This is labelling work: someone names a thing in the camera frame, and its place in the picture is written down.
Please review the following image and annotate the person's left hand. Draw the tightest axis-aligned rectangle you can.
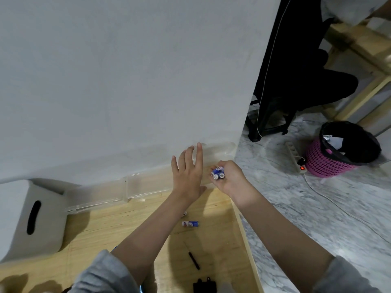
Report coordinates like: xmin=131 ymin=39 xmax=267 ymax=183
xmin=171 ymin=143 xmax=208 ymax=208

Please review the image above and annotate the pink waste basket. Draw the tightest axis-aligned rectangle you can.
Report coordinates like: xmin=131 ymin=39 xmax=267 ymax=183
xmin=305 ymin=139 xmax=358 ymax=179

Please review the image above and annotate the person's right forearm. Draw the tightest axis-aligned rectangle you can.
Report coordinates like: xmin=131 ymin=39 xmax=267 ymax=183
xmin=232 ymin=192 xmax=335 ymax=282

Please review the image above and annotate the white cable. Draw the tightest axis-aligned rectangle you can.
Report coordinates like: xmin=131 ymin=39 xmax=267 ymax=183
xmin=292 ymin=155 xmax=391 ymax=239

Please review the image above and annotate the black pen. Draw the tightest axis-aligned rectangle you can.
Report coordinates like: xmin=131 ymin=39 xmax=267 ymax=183
xmin=188 ymin=251 xmax=201 ymax=271

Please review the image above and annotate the person's left forearm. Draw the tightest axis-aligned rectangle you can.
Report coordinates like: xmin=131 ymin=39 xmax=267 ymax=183
xmin=111 ymin=195 xmax=203 ymax=287

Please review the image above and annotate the white power strip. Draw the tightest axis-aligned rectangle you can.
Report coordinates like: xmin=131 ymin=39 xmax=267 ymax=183
xmin=285 ymin=141 xmax=308 ymax=175

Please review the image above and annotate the wooden frame table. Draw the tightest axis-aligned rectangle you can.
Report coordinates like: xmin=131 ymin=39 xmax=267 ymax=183
xmin=319 ymin=16 xmax=391 ymax=127

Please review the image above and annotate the clear plastic box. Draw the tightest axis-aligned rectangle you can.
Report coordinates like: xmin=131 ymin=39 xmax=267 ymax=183
xmin=64 ymin=177 xmax=128 ymax=214
xmin=123 ymin=169 xmax=175 ymax=201
xmin=171 ymin=142 xmax=236 ymax=193

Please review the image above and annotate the black plastic device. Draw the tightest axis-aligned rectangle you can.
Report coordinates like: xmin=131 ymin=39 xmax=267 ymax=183
xmin=193 ymin=278 xmax=217 ymax=293

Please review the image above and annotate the black bin bag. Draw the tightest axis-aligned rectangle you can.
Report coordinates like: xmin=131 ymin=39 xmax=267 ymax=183
xmin=319 ymin=121 xmax=382 ymax=166

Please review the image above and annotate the person's right hand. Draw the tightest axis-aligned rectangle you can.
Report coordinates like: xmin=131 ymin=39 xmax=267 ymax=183
xmin=213 ymin=160 xmax=256 ymax=208

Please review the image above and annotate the white crumpled paper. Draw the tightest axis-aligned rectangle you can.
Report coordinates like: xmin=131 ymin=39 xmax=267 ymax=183
xmin=323 ymin=135 xmax=345 ymax=153

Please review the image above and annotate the grey storage bin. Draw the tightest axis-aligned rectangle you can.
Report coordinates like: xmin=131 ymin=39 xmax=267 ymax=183
xmin=0 ymin=179 xmax=70 ymax=263

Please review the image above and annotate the grey sleeve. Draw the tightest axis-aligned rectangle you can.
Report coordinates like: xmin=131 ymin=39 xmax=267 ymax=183
xmin=68 ymin=249 xmax=142 ymax=293
xmin=311 ymin=255 xmax=380 ymax=293

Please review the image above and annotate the black chair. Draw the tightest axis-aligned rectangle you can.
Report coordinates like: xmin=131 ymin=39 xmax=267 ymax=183
xmin=247 ymin=96 xmax=296 ymax=142

